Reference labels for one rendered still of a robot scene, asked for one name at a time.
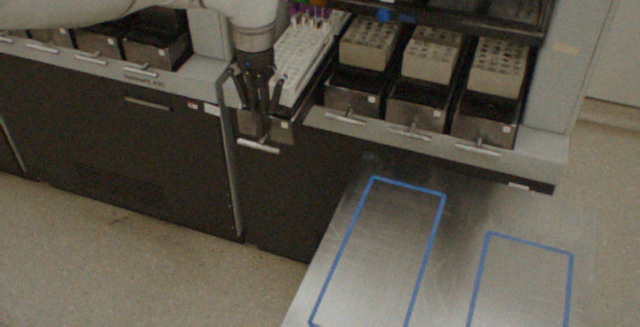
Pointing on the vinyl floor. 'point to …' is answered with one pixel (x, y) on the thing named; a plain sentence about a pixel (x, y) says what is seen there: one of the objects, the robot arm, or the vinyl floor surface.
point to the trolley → (448, 254)
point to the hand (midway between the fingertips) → (261, 121)
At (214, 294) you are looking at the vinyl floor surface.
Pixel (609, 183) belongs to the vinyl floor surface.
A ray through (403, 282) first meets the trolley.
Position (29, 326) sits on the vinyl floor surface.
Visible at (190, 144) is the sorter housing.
